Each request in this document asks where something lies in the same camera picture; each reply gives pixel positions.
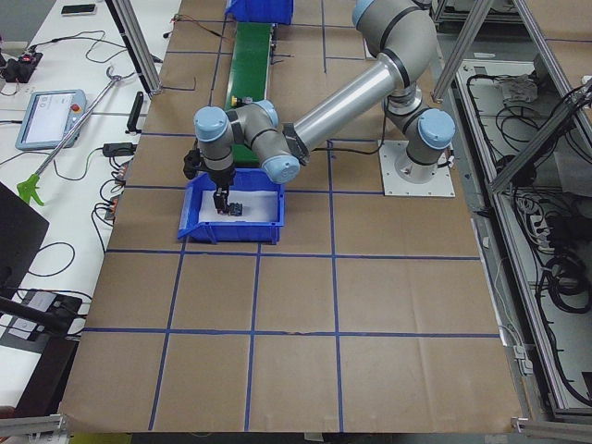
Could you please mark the aluminium frame post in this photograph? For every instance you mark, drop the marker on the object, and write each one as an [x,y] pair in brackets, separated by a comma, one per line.
[130,31]

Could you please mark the green conveyor belt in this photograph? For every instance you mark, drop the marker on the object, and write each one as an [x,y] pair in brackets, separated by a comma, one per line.
[250,62]

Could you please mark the red mushroom push button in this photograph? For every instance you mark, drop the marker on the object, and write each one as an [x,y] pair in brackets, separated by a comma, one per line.
[232,209]

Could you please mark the white foam pad left bin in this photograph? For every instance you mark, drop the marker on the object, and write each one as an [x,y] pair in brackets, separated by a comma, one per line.
[258,206]

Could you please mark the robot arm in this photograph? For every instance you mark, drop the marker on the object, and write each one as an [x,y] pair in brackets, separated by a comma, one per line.
[402,39]

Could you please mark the yellow mushroom push button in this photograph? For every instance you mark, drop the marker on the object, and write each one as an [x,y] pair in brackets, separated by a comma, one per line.
[236,102]

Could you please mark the blue plastic bin right side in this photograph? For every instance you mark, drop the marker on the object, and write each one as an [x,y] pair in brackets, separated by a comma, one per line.
[261,11]

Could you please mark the teach pendant tablet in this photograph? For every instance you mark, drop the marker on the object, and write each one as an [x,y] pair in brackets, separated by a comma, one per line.
[49,117]

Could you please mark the black smartphone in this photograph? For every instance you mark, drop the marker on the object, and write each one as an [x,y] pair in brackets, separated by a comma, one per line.
[78,9]

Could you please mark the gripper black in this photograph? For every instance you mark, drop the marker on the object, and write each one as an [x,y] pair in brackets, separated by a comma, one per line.
[222,178]

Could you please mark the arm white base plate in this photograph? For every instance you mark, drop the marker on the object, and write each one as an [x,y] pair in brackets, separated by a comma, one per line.
[401,177]

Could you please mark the blue plastic bin left side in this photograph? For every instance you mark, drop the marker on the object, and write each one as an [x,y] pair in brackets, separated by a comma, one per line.
[246,179]

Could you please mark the green handled reach grabber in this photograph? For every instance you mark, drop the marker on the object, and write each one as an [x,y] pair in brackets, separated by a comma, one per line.
[27,189]

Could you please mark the blue plastic bin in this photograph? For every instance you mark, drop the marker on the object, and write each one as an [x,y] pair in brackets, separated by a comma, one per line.
[261,11]
[246,179]

